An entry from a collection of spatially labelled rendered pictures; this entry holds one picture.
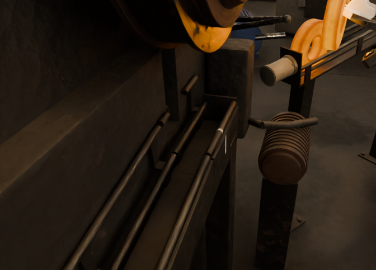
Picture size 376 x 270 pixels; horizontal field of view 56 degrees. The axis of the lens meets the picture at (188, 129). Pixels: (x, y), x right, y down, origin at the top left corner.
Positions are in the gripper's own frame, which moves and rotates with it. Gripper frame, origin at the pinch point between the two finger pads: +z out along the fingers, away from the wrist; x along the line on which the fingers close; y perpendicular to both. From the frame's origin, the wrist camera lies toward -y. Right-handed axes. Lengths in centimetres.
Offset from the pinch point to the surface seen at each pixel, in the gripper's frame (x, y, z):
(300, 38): -4.8, -11.8, 5.8
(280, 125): 13.1, -27.9, -0.8
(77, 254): 75, -16, 9
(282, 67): 1.9, -18.3, 6.3
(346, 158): -64, -78, -30
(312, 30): -7.9, -9.5, 4.1
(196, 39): 55, 5, 10
